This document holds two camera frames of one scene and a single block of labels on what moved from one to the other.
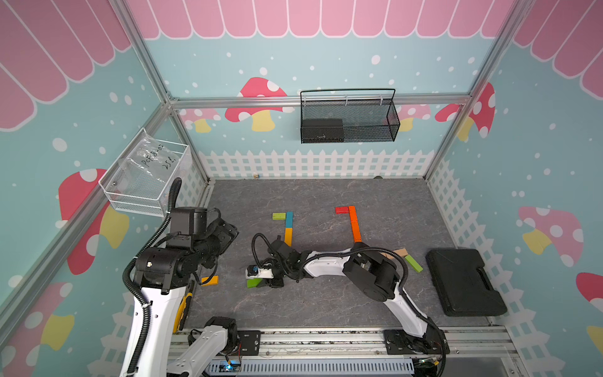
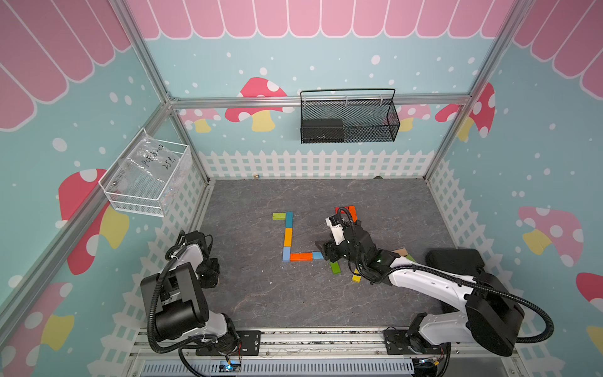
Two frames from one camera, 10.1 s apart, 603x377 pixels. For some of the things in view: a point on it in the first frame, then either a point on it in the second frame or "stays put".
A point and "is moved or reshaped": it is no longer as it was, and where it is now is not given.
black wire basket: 348,115 stays put
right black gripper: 274,285 -> 329,246
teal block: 289,221 stays put
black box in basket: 322,130 stays put
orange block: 353,216 stays put
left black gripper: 226,234 -> 212,281
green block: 279,216 stays put
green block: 253,283 is moved or reshaped
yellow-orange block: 288,236 stays put
